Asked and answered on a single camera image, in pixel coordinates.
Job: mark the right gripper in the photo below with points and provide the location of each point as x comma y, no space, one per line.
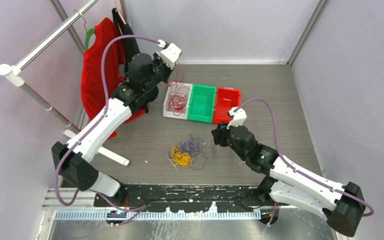
221,140

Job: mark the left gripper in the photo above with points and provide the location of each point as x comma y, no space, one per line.
158,59

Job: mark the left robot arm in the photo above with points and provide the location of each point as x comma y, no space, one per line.
72,160

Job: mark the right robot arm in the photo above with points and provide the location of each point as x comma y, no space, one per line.
340,205

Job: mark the green plastic bin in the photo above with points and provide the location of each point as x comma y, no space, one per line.
202,103

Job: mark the white plastic bin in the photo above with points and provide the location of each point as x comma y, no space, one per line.
177,99

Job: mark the red plastic bin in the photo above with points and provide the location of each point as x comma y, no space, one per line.
226,98

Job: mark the black shirt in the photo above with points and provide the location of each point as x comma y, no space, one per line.
128,46

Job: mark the red shirt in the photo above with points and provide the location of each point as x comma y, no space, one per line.
91,86

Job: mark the green hanger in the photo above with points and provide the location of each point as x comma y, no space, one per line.
89,34

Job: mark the white clothes rack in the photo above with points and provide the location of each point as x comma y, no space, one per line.
54,74

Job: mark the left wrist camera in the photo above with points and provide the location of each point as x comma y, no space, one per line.
169,53

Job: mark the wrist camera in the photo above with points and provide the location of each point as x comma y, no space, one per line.
237,117
169,53

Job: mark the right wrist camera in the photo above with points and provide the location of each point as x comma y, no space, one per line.
237,117

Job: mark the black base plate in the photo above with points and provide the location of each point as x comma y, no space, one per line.
194,198

